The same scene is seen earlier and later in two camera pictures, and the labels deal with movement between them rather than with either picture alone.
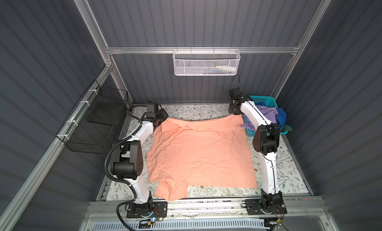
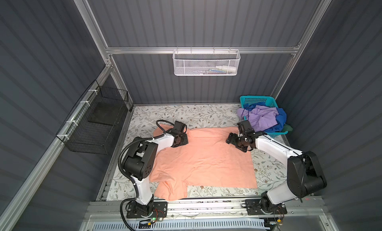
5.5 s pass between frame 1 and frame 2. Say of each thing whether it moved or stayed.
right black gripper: moved
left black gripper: moved
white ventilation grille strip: stayed
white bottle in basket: stayed
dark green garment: stayed
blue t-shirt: stayed
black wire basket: stayed
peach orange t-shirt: moved
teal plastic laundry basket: stayed
